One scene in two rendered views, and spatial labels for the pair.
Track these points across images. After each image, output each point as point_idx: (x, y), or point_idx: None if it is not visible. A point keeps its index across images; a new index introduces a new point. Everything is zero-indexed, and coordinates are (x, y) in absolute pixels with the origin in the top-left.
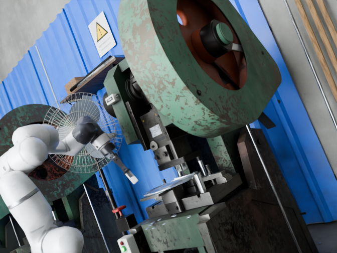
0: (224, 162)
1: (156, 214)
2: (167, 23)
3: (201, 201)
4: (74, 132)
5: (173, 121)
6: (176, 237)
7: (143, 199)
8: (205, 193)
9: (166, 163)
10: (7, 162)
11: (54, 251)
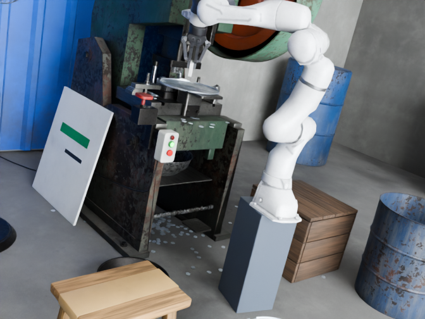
0: (176, 76)
1: (162, 112)
2: None
3: (212, 111)
4: (231, 4)
5: (269, 45)
6: (198, 138)
7: (207, 97)
8: (220, 104)
9: (183, 62)
10: (322, 46)
11: (312, 133)
